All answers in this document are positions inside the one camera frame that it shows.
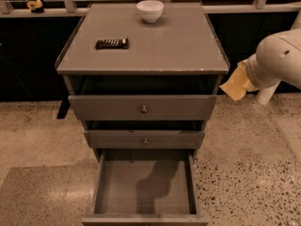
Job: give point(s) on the yellow sponge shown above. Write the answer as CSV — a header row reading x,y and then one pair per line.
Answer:
x,y
237,85

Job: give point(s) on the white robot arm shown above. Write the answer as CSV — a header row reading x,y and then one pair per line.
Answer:
x,y
255,73

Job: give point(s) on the grey drawer cabinet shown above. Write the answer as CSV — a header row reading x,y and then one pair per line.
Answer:
x,y
179,54

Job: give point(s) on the brass top drawer knob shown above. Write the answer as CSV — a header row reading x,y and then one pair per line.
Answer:
x,y
144,109

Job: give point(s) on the grey middle drawer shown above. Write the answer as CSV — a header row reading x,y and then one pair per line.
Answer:
x,y
133,139

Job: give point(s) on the grey drawer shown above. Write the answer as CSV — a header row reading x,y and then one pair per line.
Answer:
x,y
133,139
145,188
127,107

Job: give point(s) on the grey top drawer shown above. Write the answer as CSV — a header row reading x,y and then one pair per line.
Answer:
x,y
127,107

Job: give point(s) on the grey bottom drawer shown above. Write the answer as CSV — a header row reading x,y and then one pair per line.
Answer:
x,y
145,188

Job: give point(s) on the white diagonal pillar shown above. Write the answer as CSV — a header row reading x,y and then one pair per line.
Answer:
x,y
266,96

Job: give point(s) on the white ceramic bowl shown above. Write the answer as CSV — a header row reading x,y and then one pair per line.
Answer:
x,y
150,10

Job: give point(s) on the dark snack bar packet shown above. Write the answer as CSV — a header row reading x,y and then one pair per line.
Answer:
x,y
115,43

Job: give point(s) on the small yellow black object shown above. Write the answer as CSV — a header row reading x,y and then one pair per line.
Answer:
x,y
35,6

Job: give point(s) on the metal railing frame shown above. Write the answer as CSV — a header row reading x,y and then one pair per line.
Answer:
x,y
69,0

